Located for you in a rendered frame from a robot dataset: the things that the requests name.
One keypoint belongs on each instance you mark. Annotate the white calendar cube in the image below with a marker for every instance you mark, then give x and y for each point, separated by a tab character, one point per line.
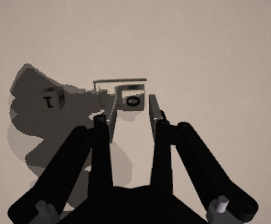
52	98
132	97

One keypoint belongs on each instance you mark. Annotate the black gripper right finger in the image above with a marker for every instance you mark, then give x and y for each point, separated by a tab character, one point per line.
223	200

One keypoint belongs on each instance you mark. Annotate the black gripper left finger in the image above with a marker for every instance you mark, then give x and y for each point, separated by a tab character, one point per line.
45	201

